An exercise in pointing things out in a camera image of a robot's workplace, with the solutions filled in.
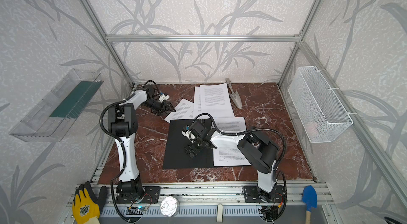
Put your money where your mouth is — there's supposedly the black folder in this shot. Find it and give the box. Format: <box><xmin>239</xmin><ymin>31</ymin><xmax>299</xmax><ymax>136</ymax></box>
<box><xmin>163</xmin><ymin>119</ymin><xmax>215</xmax><ymax>170</ymax></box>

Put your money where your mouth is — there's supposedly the printed paper sheet top stack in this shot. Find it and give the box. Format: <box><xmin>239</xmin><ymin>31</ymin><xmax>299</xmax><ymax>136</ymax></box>
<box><xmin>215</xmin><ymin>117</ymin><xmax>247</xmax><ymax>133</ymax></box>

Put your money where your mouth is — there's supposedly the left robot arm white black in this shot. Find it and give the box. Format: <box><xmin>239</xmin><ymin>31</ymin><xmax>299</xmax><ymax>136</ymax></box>
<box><xmin>100</xmin><ymin>81</ymin><xmax>176</xmax><ymax>196</ymax></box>

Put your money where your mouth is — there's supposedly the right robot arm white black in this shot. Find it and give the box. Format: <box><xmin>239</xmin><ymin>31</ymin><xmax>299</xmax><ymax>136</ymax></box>
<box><xmin>182</xmin><ymin>120</ymin><xmax>287</xmax><ymax>194</ymax></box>

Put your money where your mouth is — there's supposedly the printed paper sheet under stack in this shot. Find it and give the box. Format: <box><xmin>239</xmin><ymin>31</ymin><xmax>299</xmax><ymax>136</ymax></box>
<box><xmin>194</xmin><ymin>83</ymin><xmax>235</xmax><ymax>118</ymax></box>

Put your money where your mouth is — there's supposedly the metal garden trowel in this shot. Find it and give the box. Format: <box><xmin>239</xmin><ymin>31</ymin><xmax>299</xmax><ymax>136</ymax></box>
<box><xmin>225</xmin><ymin>78</ymin><xmax>242</xmax><ymax>109</ymax></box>

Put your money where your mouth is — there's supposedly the round metal can lid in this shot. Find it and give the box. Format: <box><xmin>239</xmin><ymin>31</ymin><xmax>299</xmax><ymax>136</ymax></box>
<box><xmin>160</xmin><ymin>196</ymin><xmax>180</xmax><ymax>217</ymax></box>

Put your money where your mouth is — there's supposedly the green circuit board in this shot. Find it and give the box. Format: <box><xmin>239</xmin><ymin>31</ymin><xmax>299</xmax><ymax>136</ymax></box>
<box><xmin>126</xmin><ymin>205</ymin><xmax>149</xmax><ymax>216</ymax></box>

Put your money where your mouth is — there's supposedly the pink object in basket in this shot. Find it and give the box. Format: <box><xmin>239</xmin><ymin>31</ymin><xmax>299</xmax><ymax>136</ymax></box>
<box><xmin>305</xmin><ymin>122</ymin><xmax>319</xmax><ymax>139</ymax></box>

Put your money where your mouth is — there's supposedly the yellow black work glove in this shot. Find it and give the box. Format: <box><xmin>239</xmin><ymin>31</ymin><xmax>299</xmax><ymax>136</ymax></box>
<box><xmin>72</xmin><ymin>181</ymin><xmax>108</xmax><ymax>224</ymax></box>

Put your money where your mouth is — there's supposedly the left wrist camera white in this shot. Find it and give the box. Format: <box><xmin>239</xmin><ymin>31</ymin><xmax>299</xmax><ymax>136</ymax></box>
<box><xmin>159</xmin><ymin>92</ymin><xmax>170</xmax><ymax>102</ymax></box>

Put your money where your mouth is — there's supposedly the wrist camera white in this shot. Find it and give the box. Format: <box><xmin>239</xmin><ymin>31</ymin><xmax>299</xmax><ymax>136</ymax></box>
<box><xmin>182</xmin><ymin>125</ymin><xmax>195</xmax><ymax>142</ymax></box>
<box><xmin>159</xmin><ymin>92</ymin><xmax>170</xmax><ymax>102</ymax></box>

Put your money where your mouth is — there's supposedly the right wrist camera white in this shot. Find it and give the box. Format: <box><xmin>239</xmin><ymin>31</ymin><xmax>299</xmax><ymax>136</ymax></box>
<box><xmin>182</xmin><ymin>125</ymin><xmax>195</xmax><ymax>142</ymax></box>

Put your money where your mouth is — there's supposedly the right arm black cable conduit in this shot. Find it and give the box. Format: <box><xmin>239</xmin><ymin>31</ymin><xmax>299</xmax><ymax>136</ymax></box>
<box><xmin>192</xmin><ymin>112</ymin><xmax>288</xmax><ymax>221</ymax></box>

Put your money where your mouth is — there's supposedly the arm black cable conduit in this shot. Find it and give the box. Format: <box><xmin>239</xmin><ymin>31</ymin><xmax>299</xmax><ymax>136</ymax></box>
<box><xmin>99</xmin><ymin>80</ymin><xmax>160</xmax><ymax>221</ymax></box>
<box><xmin>192</xmin><ymin>112</ymin><xmax>288</xmax><ymax>221</ymax></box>

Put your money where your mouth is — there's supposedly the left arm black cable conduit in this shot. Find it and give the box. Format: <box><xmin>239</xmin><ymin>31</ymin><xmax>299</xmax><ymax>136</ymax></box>
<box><xmin>99</xmin><ymin>80</ymin><xmax>160</xmax><ymax>221</ymax></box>

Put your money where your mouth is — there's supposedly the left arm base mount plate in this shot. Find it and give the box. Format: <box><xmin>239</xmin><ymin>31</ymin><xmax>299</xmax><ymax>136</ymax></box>
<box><xmin>116</xmin><ymin>186</ymin><xmax>161</xmax><ymax>204</ymax></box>

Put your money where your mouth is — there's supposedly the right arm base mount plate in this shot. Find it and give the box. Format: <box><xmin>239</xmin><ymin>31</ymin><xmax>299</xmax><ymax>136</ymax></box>
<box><xmin>242</xmin><ymin>185</ymin><xmax>287</xmax><ymax>204</ymax></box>

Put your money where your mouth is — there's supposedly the clear plastic wall tray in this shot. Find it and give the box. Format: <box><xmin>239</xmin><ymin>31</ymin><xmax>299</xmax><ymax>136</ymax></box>
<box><xmin>10</xmin><ymin>69</ymin><xmax>103</xmax><ymax>142</ymax></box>

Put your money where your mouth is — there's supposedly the white wire mesh basket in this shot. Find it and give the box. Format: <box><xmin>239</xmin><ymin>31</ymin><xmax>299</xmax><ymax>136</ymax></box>
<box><xmin>288</xmin><ymin>66</ymin><xmax>353</xmax><ymax>143</ymax></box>

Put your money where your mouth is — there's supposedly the blue shovel wooden handle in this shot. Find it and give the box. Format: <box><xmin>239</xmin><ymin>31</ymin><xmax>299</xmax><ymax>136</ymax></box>
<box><xmin>302</xmin><ymin>185</ymin><xmax>318</xmax><ymax>224</ymax></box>

